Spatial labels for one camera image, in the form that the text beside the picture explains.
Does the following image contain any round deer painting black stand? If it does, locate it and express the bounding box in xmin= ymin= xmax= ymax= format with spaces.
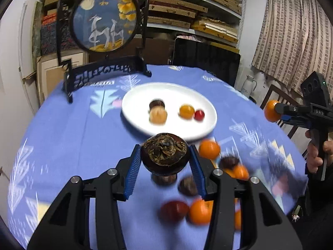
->
xmin=56 ymin=0 xmax=153 ymax=104

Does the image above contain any orange tangerine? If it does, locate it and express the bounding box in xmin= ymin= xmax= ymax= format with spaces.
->
xmin=264 ymin=100 xmax=281 ymax=123
xmin=234 ymin=210 xmax=242 ymax=231
xmin=226 ymin=165 xmax=250 ymax=181
xmin=189 ymin=199 xmax=214 ymax=225
xmin=199 ymin=140 xmax=221 ymax=160

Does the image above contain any blue patterned tablecloth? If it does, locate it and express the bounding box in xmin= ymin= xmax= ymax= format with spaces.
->
xmin=6 ymin=64 xmax=310 ymax=250

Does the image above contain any beige patterned curtain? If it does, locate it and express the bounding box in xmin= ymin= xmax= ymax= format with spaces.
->
xmin=251 ymin=0 xmax=333 ymax=97

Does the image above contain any pale peach fruit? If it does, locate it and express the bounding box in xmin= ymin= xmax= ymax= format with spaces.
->
xmin=149 ymin=107 xmax=167 ymax=125

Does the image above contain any person's right hand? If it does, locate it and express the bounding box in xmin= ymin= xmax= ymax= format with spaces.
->
xmin=305 ymin=130 xmax=333 ymax=175

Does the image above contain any beige wooden panel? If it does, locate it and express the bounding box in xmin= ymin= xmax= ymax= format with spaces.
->
xmin=36 ymin=51 xmax=89 ymax=106

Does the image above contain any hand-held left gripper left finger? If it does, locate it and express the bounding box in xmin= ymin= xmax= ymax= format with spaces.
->
xmin=27 ymin=144 xmax=142 ymax=250

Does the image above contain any small dark brown fruit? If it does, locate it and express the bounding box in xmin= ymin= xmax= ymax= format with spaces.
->
xmin=220 ymin=156 xmax=240 ymax=170
xmin=178 ymin=176 xmax=200 ymax=197
xmin=149 ymin=99 xmax=165 ymax=110
xmin=151 ymin=172 xmax=177 ymax=186

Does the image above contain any white oval plate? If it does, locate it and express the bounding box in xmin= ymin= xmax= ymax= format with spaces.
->
xmin=121 ymin=82 xmax=217 ymax=141

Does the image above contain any dark red fruit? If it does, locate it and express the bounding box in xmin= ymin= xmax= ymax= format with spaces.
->
xmin=160 ymin=201 xmax=190 ymax=223

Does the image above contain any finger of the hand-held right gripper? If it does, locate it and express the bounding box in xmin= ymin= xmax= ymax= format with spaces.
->
xmin=280 ymin=117 xmax=311 ymax=128
xmin=275 ymin=102 xmax=313 ymax=116

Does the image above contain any pile of patterned boxes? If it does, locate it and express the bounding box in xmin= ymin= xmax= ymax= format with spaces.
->
xmin=32 ymin=0 xmax=90 ymax=58

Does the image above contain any wooden chair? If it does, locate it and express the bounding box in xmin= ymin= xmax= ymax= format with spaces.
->
xmin=260 ymin=83 xmax=309 ymax=157

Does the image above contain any white metal shelf rack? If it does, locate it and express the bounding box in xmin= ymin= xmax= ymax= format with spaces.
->
xmin=140 ymin=0 xmax=247 ymax=65

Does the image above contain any yellow orange fruit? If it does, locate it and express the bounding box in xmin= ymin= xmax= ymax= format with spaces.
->
xmin=179 ymin=104 xmax=195 ymax=118

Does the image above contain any black monitor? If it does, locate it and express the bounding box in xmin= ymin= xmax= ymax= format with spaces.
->
xmin=172 ymin=37 xmax=241 ymax=89

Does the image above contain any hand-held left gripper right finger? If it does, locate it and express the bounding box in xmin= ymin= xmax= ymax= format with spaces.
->
xmin=189 ymin=144 xmax=304 ymax=250

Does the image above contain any stack of flat woven boxes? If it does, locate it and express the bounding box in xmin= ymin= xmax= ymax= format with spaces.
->
xmin=142 ymin=0 xmax=243 ymax=54

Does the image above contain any large dark brown dried fruit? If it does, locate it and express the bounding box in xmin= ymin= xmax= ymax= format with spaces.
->
xmin=141 ymin=133 xmax=190 ymax=175

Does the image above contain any white enamel pitcher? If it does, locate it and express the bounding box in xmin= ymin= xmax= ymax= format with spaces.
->
xmin=240 ymin=75 xmax=258 ymax=97

